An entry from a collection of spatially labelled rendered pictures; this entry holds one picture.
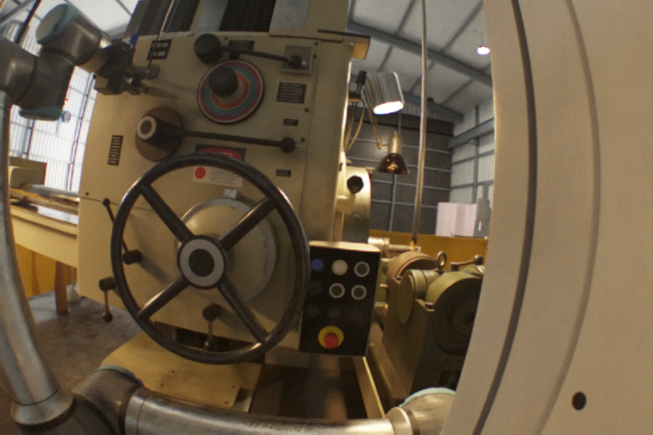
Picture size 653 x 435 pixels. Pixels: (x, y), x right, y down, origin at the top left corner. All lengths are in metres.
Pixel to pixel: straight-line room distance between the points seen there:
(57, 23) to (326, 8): 1.39
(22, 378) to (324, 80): 0.83
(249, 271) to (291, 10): 1.40
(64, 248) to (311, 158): 1.17
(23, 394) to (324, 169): 0.72
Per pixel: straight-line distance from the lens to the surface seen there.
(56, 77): 0.60
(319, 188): 0.70
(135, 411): 0.55
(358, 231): 0.81
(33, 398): 0.48
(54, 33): 0.61
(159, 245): 0.81
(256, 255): 0.60
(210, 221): 0.61
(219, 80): 0.69
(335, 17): 1.68
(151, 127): 0.75
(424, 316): 0.68
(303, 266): 0.46
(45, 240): 1.60
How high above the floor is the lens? 1.42
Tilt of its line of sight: 3 degrees up
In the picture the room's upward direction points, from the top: 6 degrees clockwise
